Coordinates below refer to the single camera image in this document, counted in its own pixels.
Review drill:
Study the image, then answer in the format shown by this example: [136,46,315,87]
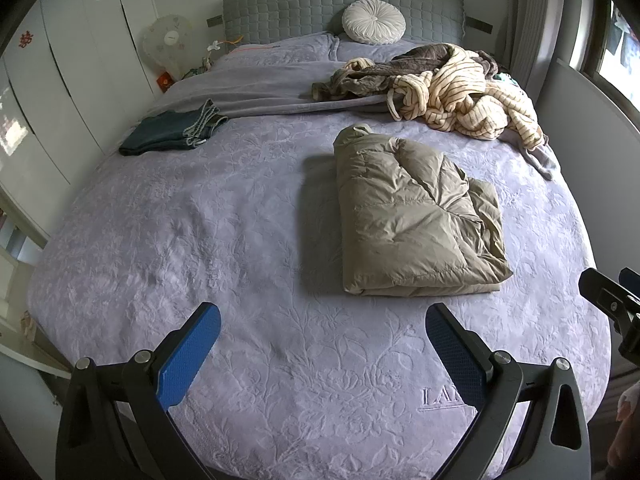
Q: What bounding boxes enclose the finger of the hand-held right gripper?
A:
[578,267,640,356]
[618,267,640,302]

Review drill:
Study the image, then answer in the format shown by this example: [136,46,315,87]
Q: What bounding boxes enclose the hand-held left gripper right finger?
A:
[425,302,592,480]

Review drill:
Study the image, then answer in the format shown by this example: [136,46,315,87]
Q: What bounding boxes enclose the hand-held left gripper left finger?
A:
[55,301,222,480]

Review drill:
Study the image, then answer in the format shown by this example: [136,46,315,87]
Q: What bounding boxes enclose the beige puffer jacket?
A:
[334,125,514,297]

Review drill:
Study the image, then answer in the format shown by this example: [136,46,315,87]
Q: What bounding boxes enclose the grey flat panel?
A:
[537,57,640,281]

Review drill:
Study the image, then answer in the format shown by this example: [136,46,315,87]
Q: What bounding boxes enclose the grey garment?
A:
[505,125,561,181]

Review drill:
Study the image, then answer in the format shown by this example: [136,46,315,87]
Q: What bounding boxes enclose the white low shelf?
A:
[0,200,71,381]

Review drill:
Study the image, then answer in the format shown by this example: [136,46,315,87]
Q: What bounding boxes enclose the dark teal folded jeans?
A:
[119,99,230,157]

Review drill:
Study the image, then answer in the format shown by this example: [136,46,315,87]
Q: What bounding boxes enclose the window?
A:
[582,0,640,81]

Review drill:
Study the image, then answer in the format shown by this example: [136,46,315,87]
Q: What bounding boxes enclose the cream striped robe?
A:
[345,45,543,151]

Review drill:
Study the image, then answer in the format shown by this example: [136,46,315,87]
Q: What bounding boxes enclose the pale curtain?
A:
[510,0,583,106]

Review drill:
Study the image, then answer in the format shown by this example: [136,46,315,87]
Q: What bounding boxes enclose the grey blanket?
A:
[145,62,396,120]

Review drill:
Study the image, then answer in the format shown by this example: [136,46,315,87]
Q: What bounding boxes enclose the brown fleece garment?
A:
[312,44,501,102]

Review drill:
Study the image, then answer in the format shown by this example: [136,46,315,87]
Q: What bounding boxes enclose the white wardrobe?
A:
[0,0,173,241]

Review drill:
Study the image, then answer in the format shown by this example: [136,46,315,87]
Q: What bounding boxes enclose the white electric fan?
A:
[142,15,193,81]

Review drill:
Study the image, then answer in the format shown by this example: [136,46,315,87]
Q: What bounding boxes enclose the round white cushion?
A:
[342,0,406,45]

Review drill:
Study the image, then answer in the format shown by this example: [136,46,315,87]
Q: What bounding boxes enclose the grey quilted headboard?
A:
[222,0,466,56]

